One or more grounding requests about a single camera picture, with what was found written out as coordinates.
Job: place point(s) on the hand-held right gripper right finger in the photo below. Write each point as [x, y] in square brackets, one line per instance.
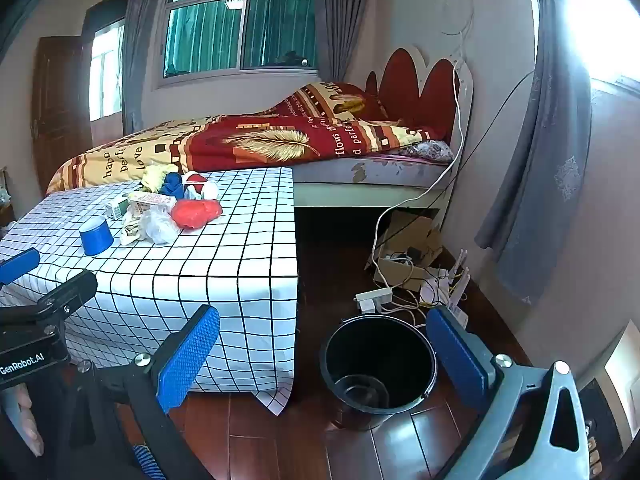
[460, 360]

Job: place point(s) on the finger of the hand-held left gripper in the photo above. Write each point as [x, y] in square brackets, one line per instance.
[20, 266]
[70, 292]

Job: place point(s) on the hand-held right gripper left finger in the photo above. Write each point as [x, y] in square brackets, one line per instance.
[190, 355]

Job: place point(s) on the blue paper cup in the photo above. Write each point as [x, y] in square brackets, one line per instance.
[97, 240]

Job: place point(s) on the cream wrapper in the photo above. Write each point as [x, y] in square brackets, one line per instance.
[130, 230]

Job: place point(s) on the green white carton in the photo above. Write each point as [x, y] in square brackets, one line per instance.
[116, 207]

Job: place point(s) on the white plastic bag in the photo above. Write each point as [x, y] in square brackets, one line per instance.
[157, 227]

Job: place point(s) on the black bucket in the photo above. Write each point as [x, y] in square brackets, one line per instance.
[350, 350]

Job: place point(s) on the cream printed box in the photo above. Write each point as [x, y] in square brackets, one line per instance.
[150, 200]

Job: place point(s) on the red plastic bag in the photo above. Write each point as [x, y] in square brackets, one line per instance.
[192, 212]

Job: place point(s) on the yellow cloth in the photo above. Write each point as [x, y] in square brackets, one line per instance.
[157, 177]

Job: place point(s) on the blue wrapper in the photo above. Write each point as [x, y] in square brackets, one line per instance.
[172, 185]

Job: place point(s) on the red white packet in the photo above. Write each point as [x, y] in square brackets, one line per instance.
[196, 182]

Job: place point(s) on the person's left hand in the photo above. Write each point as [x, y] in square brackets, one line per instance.
[22, 412]

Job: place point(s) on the white router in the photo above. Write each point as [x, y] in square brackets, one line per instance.
[457, 317]

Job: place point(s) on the white power strip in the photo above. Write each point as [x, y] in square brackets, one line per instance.
[375, 299]

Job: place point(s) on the blue striped slipper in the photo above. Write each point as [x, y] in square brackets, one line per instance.
[146, 462]

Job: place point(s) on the cardboard box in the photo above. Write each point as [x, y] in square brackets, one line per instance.
[410, 235]

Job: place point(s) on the person's bare foot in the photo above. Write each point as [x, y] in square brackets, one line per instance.
[595, 455]

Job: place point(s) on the wooden door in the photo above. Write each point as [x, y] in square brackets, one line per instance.
[55, 100]

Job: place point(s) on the white bed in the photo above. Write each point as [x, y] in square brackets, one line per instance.
[390, 171]

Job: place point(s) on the floral pillow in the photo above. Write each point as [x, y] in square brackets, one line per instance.
[430, 150]

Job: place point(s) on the small side window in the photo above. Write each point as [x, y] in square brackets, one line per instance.
[107, 70]

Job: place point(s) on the grey patterned curtain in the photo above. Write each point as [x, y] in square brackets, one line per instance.
[545, 160]

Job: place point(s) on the red yellow printed blanket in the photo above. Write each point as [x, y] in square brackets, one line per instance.
[250, 145]

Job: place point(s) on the red and white headboard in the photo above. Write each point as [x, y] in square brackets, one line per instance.
[400, 80]

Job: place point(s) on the large sliding window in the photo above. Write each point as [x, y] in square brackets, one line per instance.
[210, 35]

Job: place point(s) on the green window curtain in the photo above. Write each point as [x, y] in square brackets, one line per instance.
[280, 30]

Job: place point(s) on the bright window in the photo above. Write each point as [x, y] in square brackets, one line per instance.
[610, 25]

